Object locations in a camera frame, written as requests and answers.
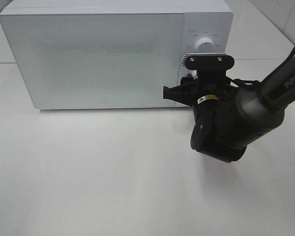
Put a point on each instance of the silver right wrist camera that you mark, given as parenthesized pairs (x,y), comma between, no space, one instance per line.
(208,61)

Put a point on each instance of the white microwave door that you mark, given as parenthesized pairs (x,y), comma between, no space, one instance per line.
(96,61)

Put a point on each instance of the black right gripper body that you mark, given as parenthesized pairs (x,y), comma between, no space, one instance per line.
(211,88)

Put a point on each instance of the white microwave knob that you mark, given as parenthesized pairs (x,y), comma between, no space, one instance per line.
(192,74)
(204,45)

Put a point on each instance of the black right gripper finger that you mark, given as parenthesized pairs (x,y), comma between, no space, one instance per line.
(189,79)
(185,94)

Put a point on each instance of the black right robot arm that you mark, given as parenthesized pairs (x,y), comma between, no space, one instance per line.
(230,113)

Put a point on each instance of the white microwave oven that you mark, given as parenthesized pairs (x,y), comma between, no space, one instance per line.
(201,18)

